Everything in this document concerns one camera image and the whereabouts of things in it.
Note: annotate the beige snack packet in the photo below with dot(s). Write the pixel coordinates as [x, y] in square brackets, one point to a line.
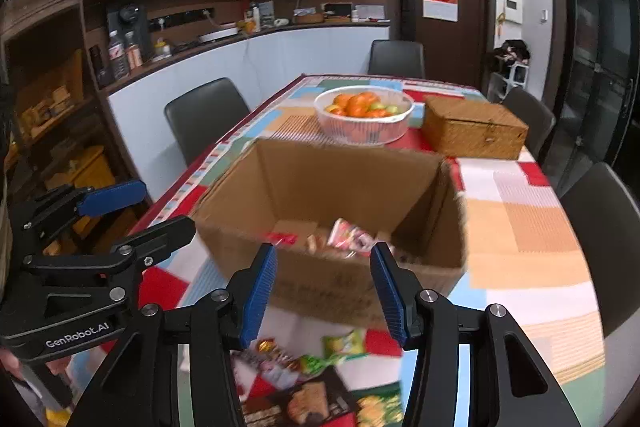
[315, 242]

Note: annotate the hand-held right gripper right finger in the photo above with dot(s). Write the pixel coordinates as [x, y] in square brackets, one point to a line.
[387, 302]

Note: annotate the woven wicker box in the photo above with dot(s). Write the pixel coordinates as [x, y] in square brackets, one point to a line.
[475, 127]

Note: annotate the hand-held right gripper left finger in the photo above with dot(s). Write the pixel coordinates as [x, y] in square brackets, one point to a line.
[260, 302]

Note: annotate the yellow snack packet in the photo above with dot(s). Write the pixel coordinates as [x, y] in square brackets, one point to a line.
[380, 409]

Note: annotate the person's left hand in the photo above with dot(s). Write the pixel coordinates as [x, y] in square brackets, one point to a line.
[7, 359]

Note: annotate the white bottle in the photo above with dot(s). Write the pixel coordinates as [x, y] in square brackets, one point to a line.
[255, 19]

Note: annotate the dark bottle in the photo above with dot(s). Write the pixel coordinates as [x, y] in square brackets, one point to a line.
[99, 68]

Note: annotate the hanging knot ornament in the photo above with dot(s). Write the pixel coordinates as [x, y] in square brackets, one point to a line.
[501, 24]

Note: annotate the white shelf unit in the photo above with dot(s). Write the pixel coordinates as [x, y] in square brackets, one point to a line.
[507, 79]

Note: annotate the pink white snack packet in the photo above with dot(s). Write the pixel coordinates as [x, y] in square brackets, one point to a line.
[272, 369]

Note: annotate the dark brown door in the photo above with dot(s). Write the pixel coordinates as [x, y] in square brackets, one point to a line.
[450, 52]

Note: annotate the small green snack packet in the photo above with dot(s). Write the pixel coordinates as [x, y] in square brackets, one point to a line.
[312, 364]

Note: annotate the small yellow-lid cup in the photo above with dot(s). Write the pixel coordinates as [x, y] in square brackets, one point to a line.
[161, 50]

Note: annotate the clear plastic bottle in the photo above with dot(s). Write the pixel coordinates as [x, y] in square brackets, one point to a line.
[116, 56]
[133, 53]

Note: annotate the black water dispenser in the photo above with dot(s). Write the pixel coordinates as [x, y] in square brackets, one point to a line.
[132, 19]

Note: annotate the dark grey dining chair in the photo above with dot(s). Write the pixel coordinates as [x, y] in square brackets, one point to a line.
[200, 117]
[395, 59]
[605, 237]
[532, 117]

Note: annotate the white counter cabinet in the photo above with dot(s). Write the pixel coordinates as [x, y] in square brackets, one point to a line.
[300, 52]

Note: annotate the white basket of oranges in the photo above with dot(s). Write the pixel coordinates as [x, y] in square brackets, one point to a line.
[365, 129]

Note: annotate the pile of dark bags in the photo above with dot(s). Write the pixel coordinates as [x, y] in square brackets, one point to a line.
[510, 52]

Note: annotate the white round appliance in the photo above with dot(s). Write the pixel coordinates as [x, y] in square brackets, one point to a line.
[217, 34]

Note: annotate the yellow box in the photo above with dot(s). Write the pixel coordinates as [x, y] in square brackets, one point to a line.
[85, 169]

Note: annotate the white intercom panel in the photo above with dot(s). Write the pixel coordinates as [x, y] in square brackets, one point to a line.
[511, 11]

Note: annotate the black framed glass door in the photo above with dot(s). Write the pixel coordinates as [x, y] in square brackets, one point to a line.
[595, 57]

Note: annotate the wooden toys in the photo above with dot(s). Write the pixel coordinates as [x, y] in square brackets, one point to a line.
[50, 107]

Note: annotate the orange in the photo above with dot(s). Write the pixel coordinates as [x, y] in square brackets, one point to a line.
[369, 96]
[360, 107]
[343, 100]
[334, 110]

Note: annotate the brown woven basket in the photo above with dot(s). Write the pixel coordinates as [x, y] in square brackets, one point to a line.
[307, 18]

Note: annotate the red gold snack packet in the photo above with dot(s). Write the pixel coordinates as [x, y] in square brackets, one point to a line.
[267, 347]

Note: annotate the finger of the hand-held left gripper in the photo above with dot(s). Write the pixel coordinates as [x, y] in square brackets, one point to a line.
[112, 198]
[160, 234]

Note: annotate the brown cardboard box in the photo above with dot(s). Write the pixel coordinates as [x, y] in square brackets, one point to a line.
[320, 187]

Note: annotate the green fruit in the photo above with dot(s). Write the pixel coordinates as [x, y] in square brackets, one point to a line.
[378, 108]
[393, 109]

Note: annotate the pile of snack packets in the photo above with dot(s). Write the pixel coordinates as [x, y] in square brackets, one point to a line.
[310, 402]

